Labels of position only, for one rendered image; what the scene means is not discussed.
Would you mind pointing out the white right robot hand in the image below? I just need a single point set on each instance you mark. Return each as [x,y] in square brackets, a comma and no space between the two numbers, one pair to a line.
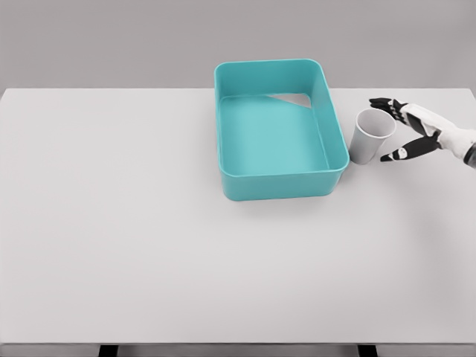
[431,121]

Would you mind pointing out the white paper cup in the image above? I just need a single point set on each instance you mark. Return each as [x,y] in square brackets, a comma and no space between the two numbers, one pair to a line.
[370,135]

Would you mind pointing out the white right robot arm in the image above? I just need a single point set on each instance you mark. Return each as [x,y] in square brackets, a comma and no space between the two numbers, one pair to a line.
[468,143]

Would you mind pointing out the teal plastic basket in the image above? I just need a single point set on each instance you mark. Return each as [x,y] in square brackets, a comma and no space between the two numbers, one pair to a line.
[275,137]

